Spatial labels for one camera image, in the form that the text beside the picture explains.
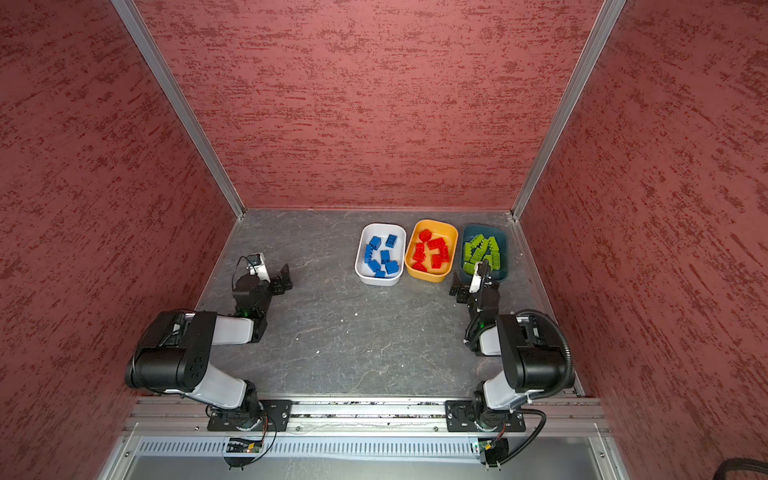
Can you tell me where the green lego brick end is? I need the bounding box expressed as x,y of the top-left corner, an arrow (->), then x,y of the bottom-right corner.
488,236 -> 501,258

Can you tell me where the red lego plate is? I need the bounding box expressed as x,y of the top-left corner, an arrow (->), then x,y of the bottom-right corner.
426,237 -> 447,250

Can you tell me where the blue lego cube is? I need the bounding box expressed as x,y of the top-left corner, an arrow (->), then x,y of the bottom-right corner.
385,260 -> 400,274

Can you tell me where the green lego brick long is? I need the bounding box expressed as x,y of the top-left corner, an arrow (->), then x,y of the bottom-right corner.
471,246 -> 488,263

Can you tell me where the large blue lego brick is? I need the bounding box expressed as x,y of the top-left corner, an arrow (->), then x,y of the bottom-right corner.
366,236 -> 381,255

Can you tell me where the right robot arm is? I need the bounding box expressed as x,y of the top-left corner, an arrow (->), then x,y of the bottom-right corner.
448,260 -> 575,432

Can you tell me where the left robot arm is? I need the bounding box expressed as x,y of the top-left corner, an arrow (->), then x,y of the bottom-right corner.
125,253 -> 293,431

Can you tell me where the teal plastic bin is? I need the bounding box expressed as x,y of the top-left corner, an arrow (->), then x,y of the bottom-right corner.
457,224 -> 508,282

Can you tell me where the yellow plastic bin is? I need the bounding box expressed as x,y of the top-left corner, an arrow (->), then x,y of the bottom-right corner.
404,219 -> 458,283

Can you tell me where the white plastic bin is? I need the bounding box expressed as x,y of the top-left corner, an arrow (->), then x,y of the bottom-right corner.
355,223 -> 407,287

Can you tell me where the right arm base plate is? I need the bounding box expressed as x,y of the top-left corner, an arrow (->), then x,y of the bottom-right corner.
444,400 -> 526,433

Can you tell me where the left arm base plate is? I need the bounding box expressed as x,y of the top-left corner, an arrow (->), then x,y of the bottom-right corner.
207,399 -> 293,434

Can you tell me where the aluminium front rail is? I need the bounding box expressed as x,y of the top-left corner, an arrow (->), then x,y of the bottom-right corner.
122,396 -> 612,437

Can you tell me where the left corner aluminium post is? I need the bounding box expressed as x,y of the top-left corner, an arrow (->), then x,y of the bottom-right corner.
111,0 -> 247,220

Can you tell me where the corner aluminium post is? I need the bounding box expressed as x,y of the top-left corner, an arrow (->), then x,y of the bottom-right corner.
111,0 -> 247,220
511,0 -> 626,222

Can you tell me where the right corner aluminium post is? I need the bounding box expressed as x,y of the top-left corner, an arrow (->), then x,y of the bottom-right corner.
511,0 -> 626,222

